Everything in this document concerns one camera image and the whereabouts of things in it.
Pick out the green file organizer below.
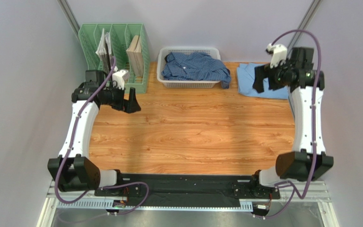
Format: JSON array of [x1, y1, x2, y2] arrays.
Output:
[[78, 23, 151, 94]]

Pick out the white plastic basket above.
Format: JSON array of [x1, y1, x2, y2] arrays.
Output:
[[156, 46, 221, 88]]

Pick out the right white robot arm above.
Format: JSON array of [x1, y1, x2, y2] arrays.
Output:
[[252, 44, 334, 187]]

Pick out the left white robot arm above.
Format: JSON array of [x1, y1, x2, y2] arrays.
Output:
[[48, 69, 141, 192]]

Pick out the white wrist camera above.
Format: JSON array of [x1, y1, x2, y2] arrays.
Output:
[[266, 44, 287, 69], [112, 66, 130, 90]]

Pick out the dark blue checkered shirt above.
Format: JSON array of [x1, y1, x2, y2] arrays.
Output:
[[161, 52, 232, 89]]

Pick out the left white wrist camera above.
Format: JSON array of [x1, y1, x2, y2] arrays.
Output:
[[112, 66, 130, 90]]

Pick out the light blue long sleeve shirt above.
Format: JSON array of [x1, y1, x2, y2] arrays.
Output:
[[236, 62, 288, 100]]

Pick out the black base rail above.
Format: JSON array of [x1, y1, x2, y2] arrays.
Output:
[[47, 171, 330, 218]]

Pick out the beige books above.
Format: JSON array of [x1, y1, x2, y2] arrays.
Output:
[[126, 35, 144, 77]]

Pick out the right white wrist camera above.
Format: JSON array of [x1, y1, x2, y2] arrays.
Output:
[[266, 44, 287, 69]]

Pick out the grey magazines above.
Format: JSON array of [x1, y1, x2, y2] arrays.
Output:
[[95, 28, 113, 74]]

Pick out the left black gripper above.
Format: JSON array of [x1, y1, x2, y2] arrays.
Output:
[[101, 82, 141, 114]]

